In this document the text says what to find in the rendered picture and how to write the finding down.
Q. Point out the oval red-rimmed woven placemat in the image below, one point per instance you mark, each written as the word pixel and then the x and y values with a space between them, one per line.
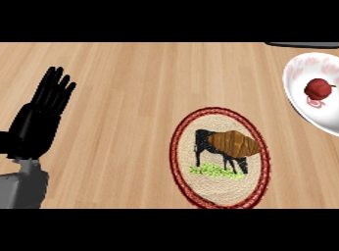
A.
pixel 221 183

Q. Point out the white bowl with pink pattern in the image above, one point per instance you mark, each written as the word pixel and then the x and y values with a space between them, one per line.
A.
pixel 322 114

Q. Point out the red bell pepper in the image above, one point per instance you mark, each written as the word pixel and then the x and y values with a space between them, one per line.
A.
pixel 319 88

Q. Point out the dark grey flat appliance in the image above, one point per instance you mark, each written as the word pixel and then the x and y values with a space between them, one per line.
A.
pixel 306 44

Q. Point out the brown sweet potato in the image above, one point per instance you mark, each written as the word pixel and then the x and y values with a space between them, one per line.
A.
pixel 236 143

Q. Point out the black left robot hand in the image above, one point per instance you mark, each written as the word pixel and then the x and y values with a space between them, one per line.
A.
pixel 35 124

